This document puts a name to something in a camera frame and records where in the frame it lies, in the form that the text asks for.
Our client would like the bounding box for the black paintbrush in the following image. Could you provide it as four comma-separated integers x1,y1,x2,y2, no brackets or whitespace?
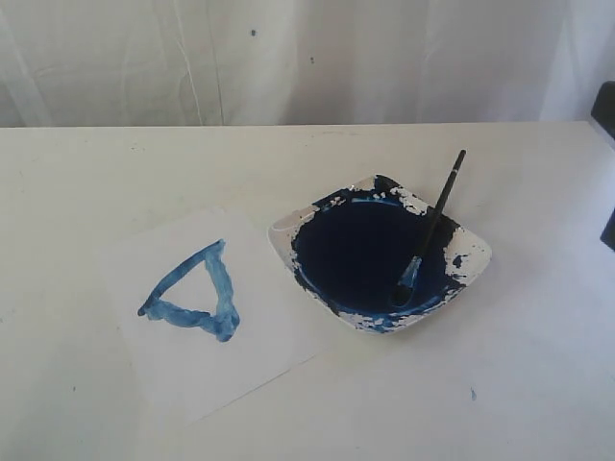
391,149,467,307

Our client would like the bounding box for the white square paint dish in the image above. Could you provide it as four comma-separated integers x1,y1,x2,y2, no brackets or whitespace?
268,175,492,334

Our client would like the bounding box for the white paper sheet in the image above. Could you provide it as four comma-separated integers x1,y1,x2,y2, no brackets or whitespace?
100,208,340,424

